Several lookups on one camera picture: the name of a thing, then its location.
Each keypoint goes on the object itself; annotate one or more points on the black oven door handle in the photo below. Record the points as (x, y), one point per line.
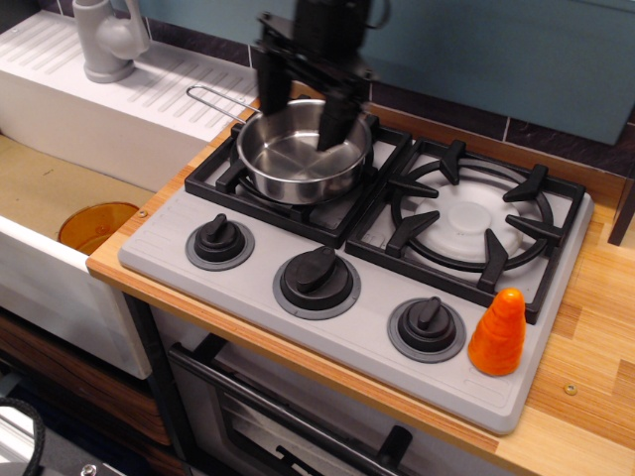
(200, 363)

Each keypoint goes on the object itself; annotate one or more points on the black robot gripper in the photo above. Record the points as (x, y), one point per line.
(319, 47)

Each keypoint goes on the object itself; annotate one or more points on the brass screw right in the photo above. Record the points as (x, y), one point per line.
(570, 389)

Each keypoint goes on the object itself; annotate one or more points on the grey toy faucet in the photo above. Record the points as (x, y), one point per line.
(109, 44)

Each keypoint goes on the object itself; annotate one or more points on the white burner disc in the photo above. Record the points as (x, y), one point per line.
(467, 211)

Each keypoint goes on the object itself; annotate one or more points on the stainless steel pan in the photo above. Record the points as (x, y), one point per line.
(280, 151)

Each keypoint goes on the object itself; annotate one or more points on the orange toy carrot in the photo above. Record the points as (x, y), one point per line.
(496, 346)

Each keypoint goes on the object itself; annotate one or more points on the toy oven door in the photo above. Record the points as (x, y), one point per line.
(280, 451)

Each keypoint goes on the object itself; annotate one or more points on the black left burner grate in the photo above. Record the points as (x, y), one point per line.
(221, 179)

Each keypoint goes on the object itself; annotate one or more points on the black right burner grate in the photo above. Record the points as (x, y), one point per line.
(549, 207)

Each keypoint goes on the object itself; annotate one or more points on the black burner grate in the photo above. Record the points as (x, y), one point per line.
(549, 207)
(221, 179)

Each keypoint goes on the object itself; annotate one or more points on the black middle stove knob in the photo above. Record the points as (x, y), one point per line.
(317, 285)

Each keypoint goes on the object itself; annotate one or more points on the white toy sink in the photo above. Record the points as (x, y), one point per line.
(68, 143)

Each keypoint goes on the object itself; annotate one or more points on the dark wooden post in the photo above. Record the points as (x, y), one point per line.
(623, 214)

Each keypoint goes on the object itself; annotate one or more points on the teal box right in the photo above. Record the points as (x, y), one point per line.
(563, 65)

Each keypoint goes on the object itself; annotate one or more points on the black right stove knob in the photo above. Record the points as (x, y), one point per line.
(426, 330)

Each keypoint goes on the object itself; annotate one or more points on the black left stove knob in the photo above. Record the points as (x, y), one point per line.
(220, 244)

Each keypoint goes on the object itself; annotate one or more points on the grey toy stove top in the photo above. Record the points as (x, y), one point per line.
(357, 338)

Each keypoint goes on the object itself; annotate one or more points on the black stove knob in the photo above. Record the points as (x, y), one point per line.
(317, 285)
(426, 330)
(220, 244)

